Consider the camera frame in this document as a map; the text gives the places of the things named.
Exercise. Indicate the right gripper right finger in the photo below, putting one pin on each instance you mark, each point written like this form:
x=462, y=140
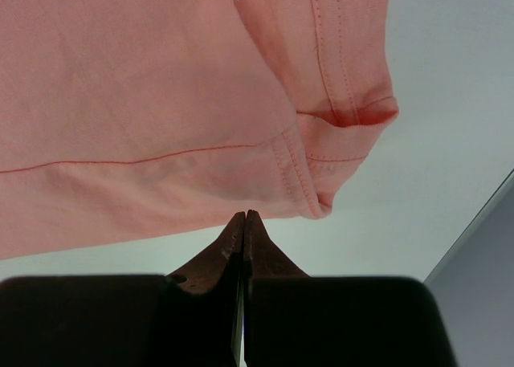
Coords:
x=294, y=319

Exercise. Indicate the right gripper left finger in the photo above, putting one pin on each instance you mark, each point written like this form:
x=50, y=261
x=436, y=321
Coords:
x=190, y=317

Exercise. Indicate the pink t-shirt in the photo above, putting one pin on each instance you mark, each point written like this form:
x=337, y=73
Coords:
x=133, y=119

